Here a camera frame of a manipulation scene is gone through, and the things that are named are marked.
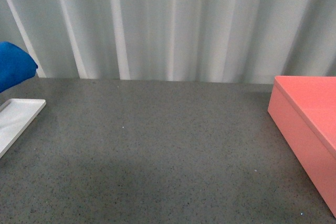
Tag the white curtain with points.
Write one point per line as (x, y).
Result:
(246, 41)

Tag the blue microfiber cloth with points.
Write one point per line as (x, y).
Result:
(16, 65)

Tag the white rack with wooden bars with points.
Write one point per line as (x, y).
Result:
(16, 116)

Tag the pink plastic box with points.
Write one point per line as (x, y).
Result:
(303, 108)

